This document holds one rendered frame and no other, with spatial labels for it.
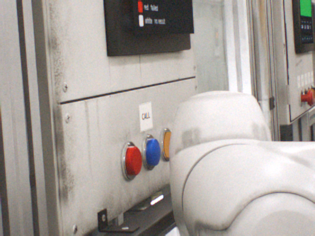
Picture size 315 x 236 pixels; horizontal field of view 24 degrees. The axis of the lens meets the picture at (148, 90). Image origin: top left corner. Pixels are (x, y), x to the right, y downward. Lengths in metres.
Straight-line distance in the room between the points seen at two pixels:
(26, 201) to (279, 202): 0.20
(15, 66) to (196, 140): 0.20
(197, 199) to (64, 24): 0.19
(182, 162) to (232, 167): 0.14
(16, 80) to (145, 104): 0.26
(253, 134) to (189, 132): 0.06
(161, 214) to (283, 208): 0.26
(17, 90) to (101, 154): 0.15
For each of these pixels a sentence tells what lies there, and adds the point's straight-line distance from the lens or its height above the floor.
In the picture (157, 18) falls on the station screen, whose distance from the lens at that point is 0.81.
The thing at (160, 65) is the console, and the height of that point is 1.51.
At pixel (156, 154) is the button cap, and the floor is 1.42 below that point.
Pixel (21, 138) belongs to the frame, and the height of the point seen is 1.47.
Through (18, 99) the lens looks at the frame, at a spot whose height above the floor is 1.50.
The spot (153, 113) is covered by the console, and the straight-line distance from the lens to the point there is 0.85.
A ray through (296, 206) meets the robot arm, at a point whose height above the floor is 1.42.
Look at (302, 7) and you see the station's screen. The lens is 1.86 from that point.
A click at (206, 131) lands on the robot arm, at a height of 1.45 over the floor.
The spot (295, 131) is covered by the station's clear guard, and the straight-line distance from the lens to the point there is 2.02.
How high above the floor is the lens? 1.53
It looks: 3 degrees down
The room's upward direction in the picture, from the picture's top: 4 degrees counter-clockwise
